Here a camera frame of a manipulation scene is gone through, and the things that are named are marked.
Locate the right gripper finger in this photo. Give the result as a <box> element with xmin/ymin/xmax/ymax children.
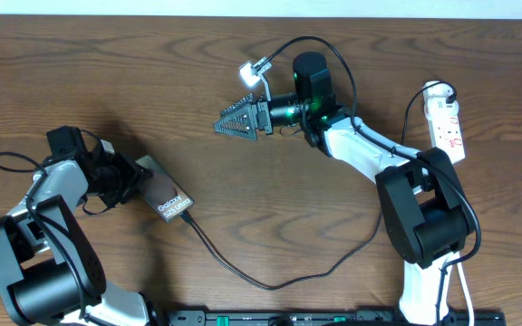
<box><xmin>219</xmin><ymin>92</ymin><xmax>255</xmax><ymax>117</ymax></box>
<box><xmin>213</xmin><ymin>102</ymin><xmax>257</xmax><ymax>140</ymax></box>

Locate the black charger cable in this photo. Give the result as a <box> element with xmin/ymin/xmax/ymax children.
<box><xmin>179</xmin><ymin>81</ymin><xmax>459</xmax><ymax>292</ymax></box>

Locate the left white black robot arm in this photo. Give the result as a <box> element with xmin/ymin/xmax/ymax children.
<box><xmin>0</xmin><ymin>126</ymin><xmax>165</xmax><ymax>325</ymax></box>

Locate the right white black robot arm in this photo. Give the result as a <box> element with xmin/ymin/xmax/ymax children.
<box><xmin>213</xmin><ymin>52</ymin><xmax>481</xmax><ymax>325</ymax></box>

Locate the white power strip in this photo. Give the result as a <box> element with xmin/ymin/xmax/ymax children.
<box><xmin>422</xmin><ymin>81</ymin><xmax>466</xmax><ymax>164</ymax></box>

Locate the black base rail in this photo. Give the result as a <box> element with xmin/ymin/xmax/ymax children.
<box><xmin>151</xmin><ymin>309</ymin><xmax>507</xmax><ymax>326</ymax></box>

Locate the white power strip cord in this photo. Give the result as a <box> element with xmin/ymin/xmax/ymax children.
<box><xmin>455</xmin><ymin>260</ymin><xmax>476</xmax><ymax>326</ymax></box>

